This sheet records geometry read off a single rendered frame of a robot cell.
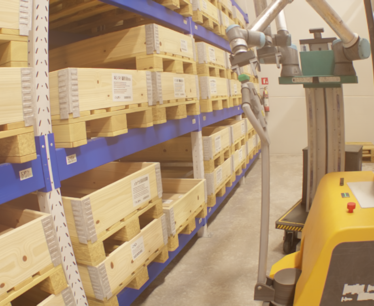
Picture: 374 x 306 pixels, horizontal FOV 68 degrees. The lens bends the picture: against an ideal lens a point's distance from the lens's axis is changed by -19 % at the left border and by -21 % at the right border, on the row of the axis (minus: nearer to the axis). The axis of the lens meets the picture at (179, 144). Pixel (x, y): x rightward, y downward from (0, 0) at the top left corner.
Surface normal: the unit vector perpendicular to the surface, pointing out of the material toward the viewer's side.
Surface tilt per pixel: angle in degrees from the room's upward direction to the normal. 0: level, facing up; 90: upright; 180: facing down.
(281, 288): 90
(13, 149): 90
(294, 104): 90
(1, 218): 90
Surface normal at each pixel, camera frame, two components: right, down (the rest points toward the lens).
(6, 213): -0.37, 0.16
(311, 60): -0.65, 0.16
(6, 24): 0.93, -0.02
